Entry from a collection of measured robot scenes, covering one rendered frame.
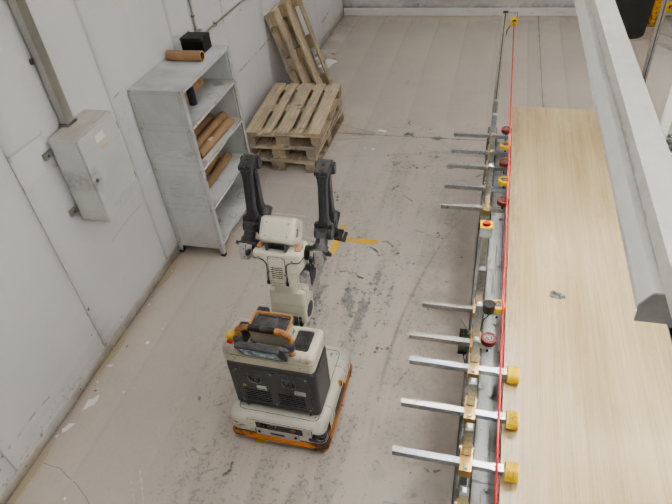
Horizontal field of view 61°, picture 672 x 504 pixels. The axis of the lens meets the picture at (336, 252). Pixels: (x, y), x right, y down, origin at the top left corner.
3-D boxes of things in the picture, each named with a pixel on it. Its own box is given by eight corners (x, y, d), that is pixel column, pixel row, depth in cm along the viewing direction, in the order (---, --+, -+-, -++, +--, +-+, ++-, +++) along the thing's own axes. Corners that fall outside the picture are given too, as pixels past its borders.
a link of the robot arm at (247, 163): (233, 161, 305) (250, 162, 303) (243, 151, 316) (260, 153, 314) (243, 233, 329) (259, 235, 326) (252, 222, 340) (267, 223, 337)
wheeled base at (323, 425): (328, 455, 345) (325, 433, 329) (232, 436, 360) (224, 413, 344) (354, 368, 393) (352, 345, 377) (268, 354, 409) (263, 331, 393)
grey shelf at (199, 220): (180, 251, 513) (126, 90, 413) (219, 195, 579) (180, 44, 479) (225, 256, 503) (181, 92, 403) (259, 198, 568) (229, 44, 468)
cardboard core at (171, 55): (164, 52, 445) (198, 52, 437) (168, 48, 450) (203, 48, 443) (166, 62, 450) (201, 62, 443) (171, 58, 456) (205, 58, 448)
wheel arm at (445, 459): (391, 455, 245) (391, 451, 243) (393, 448, 248) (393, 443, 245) (511, 477, 233) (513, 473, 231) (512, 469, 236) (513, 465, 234)
